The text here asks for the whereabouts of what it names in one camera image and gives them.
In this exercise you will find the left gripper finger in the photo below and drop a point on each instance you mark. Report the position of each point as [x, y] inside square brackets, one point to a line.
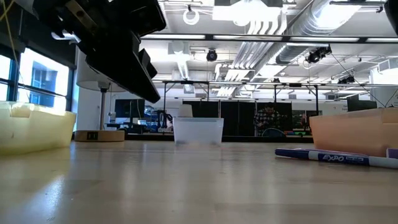
[148, 63]
[124, 68]

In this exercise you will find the yellow plastic bin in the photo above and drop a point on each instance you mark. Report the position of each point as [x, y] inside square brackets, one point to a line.
[37, 133]

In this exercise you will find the orange plastic bin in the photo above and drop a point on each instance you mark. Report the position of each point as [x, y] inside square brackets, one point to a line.
[357, 133]

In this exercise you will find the purple highlighter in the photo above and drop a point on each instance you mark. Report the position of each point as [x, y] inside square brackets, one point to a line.
[393, 153]

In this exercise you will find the short purple marker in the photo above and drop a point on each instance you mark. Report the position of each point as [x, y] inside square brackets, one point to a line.
[342, 152]

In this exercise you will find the purple Expo thin marker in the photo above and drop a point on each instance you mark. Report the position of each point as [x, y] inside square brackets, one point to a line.
[342, 159]

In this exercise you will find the black background robot arm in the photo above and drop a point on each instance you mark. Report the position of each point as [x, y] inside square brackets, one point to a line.
[164, 119]

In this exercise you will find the black computer monitor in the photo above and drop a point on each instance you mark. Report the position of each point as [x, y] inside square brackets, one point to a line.
[127, 110]

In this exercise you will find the white cylindrical container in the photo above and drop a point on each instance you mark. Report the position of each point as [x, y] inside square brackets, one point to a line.
[185, 111]

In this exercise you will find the white shade wooden base lamp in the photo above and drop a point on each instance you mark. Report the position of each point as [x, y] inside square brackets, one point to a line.
[112, 136]

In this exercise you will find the black ceiling spotlight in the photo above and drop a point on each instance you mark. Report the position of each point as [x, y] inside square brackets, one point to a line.
[349, 80]
[315, 56]

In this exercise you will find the clear plastic bin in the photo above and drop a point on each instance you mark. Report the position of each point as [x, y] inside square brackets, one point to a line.
[198, 130]

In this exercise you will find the wide black monitor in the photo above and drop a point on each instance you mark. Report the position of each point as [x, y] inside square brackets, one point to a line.
[360, 105]

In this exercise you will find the black partition panels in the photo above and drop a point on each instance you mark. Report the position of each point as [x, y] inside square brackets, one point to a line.
[236, 118]

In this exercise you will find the person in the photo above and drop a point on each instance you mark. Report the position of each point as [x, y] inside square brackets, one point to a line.
[269, 119]

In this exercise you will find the teal chair back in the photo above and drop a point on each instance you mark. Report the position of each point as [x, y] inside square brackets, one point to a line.
[273, 133]

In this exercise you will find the black background metal frame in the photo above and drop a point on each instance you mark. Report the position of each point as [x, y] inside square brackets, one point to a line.
[186, 82]

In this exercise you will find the black ceiling dome camera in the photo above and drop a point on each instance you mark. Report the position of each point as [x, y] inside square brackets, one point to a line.
[211, 56]

